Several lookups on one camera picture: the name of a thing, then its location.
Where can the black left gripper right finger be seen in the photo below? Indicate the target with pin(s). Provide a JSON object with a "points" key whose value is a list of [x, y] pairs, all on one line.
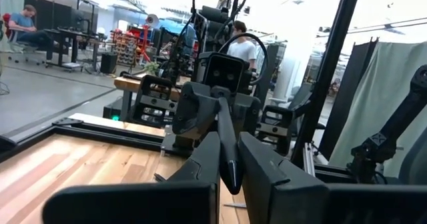
{"points": [[300, 204]]}

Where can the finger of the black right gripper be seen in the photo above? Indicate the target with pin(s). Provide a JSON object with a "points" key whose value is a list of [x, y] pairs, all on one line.
{"points": [[193, 110], [247, 114]]}

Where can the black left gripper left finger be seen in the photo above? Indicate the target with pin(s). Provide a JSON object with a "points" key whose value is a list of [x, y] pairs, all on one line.
{"points": [[150, 204]]}

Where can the black scale-logo pen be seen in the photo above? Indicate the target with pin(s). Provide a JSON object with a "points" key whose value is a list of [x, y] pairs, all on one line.
{"points": [[228, 140]]}

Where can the black neighbouring robot arm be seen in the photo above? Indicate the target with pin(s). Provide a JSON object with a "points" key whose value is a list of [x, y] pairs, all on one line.
{"points": [[393, 115]]}

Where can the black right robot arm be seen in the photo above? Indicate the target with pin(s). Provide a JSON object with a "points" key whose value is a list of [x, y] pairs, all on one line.
{"points": [[213, 17]]}

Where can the black office desk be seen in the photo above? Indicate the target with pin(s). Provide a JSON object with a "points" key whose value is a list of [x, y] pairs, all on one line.
{"points": [[66, 34]]}

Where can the wooden workbench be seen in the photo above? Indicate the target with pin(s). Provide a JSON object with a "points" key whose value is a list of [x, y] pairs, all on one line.
{"points": [[126, 84]]}

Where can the black computer box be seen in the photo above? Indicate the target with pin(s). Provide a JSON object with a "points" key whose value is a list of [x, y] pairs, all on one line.
{"points": [[111, 112]]}

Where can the black trash bin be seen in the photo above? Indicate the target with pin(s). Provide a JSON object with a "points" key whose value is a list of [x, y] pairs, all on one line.
{"points": [[108, 63]]}

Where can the red parts shelf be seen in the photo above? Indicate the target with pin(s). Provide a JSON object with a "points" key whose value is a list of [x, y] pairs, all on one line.
{"points": [[125, 47]]}

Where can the person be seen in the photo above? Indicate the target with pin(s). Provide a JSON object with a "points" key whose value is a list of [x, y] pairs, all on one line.
{"points": [[241, 50], [23, 22]]}

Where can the black divider panel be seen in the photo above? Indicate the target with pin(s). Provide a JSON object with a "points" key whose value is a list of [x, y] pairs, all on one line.
{"points": [[353, 84]]}

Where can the grey-green curtain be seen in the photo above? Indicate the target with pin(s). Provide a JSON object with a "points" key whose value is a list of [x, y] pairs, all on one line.
{"points": [[373, 100]]}

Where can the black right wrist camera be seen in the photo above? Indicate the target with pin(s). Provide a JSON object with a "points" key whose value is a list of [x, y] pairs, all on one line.
{"points": [[223, 70]]}

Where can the black table frame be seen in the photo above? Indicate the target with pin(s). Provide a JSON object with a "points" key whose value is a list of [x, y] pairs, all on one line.
{"points": [[110, 138]]}

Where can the black rig upright post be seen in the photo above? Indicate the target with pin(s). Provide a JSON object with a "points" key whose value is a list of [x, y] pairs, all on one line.
{"points": [[327, 70]]}

